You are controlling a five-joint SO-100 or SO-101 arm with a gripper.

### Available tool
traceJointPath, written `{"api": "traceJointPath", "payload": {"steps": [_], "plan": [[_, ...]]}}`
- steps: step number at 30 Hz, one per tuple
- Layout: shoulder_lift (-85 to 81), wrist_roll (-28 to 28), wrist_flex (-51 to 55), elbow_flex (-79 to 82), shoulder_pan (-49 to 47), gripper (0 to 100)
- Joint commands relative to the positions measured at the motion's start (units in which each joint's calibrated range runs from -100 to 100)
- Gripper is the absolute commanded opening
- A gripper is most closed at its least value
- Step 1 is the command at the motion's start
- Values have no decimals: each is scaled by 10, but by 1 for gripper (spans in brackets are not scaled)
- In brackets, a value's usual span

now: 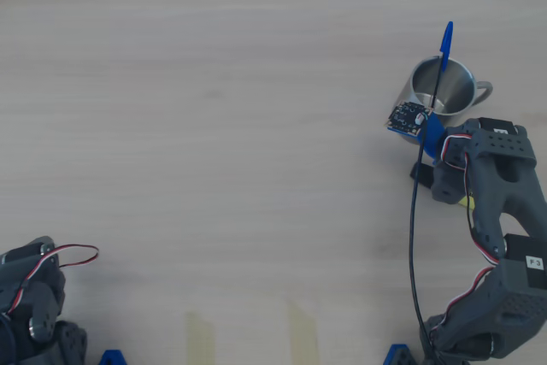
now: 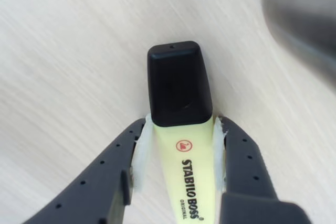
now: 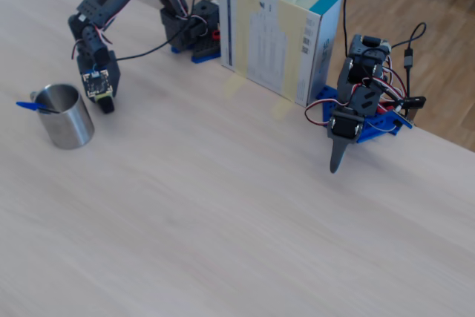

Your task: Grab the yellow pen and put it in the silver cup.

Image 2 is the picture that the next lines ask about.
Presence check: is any yellow highlighter with black cap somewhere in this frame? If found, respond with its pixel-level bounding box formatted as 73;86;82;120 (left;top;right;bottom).
146;40;221;224

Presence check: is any silver metal cup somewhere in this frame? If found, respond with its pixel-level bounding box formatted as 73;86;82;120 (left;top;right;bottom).
261;0;336;78

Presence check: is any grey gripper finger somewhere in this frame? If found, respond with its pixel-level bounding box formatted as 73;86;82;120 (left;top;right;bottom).
22;115;154;224
214;115;317;224

